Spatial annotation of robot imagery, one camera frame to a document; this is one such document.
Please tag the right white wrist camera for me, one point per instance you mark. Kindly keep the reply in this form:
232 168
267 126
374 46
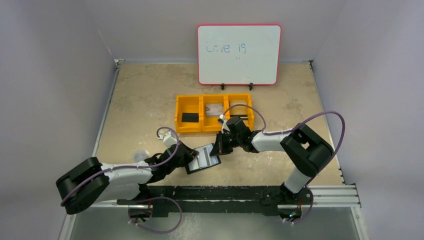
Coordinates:
222 121

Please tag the black card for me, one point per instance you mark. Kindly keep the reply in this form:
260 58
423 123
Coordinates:
189 117

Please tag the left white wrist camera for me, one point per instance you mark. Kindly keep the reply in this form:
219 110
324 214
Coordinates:
168 139

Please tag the left yellow bin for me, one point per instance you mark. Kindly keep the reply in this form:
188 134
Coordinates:
187 103

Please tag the black leather card holder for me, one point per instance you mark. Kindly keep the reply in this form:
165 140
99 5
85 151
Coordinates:
202 160

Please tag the silver VIP card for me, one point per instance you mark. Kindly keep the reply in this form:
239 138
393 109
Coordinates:
214 109

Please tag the pink framed whiteboard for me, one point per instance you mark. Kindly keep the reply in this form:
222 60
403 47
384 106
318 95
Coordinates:
238 54

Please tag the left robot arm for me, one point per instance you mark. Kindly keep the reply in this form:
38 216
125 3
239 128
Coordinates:
92 181

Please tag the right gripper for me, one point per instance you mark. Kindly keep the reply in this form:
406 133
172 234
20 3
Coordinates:
219 145

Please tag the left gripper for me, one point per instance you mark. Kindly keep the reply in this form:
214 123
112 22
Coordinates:
190 154

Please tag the gold striped card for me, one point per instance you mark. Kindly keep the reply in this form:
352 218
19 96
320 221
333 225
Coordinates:
238 109

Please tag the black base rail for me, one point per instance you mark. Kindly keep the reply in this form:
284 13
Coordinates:
162 206

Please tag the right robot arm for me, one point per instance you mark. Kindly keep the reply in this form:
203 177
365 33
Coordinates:
308 151

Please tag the aluminium frame rail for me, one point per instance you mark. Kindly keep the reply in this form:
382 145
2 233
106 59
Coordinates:
344 195

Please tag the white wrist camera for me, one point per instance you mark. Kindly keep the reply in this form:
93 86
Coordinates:
222 121
168 139

